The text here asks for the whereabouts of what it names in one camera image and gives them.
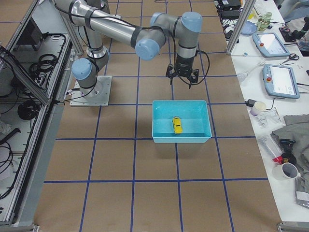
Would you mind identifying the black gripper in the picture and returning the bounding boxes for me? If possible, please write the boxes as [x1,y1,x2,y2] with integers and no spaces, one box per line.
[166,54,199,89]

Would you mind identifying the yellow toy beetle car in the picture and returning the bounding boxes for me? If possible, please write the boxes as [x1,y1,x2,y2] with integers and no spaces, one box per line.
[172,116,183,134]

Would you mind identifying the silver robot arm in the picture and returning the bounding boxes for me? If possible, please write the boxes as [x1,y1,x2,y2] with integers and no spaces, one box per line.
[55,0,202,87]

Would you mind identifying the white paper cup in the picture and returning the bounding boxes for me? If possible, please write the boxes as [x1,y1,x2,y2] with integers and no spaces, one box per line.
[250,101,267,116]

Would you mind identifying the light blue plate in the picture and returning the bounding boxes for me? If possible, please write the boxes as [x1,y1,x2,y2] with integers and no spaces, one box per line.
[241,21,257,36]

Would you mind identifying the upper teach pendant tablet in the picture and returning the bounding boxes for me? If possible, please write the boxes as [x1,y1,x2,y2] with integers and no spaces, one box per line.
[252,33,290,58]

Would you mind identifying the teach pendant tablet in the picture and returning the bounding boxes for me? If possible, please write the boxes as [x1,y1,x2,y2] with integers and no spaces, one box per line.
[252,33,290,58]
[262,64,300,99]

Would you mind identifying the green masking tape rolls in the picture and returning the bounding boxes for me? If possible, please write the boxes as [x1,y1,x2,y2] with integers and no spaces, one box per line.
[257,12,272,31]

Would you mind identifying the lower teach pendant tablet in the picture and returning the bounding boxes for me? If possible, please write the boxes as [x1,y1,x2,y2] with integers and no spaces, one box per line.
[262,64,300,99]

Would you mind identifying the clear plastic bottle red cap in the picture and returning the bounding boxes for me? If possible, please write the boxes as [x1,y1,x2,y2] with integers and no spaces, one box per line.
[258,135,283,164]

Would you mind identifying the black scissors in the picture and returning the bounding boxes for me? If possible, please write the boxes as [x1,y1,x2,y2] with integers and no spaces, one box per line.
[280,53,299,65]

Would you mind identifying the brown paper table cover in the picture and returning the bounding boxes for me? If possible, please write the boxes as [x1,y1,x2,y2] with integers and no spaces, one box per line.
[34,0,281,232]

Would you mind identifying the grey folded cloth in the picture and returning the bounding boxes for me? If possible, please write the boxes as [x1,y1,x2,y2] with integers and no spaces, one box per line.
[271,115,309,181]

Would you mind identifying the white ceramic mug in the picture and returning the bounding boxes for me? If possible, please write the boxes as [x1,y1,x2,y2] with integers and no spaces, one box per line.
[272,163,301,180]

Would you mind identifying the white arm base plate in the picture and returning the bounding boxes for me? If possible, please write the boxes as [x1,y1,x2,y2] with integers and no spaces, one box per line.
[70,75,112,107]

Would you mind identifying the right side aluminium post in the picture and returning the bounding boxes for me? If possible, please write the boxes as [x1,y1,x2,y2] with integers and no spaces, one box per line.
[226,0,256,55]

